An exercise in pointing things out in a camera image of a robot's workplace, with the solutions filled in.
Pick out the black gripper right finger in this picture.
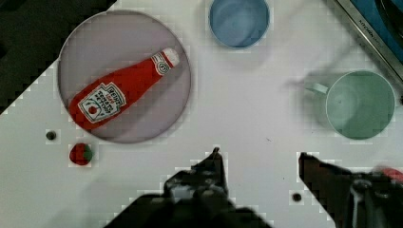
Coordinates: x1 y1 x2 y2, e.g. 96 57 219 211
298 152 403 228

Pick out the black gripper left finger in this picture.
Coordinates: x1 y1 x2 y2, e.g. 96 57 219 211
163 147 228 202

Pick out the green mug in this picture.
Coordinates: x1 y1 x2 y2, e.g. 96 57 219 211
304 70 397 141

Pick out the small toy strawberry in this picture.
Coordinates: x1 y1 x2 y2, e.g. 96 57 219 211
69 143 93 165

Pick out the red ketchup bottle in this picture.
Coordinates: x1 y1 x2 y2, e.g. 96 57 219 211
68 47 180 130

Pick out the blue bowl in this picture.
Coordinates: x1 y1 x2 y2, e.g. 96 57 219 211
208 0 270 48

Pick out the grey round plate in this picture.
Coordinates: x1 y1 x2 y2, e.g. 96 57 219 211
58 10 192 143

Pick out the black toy oven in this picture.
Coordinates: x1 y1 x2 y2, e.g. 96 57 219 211
329 0 403 82

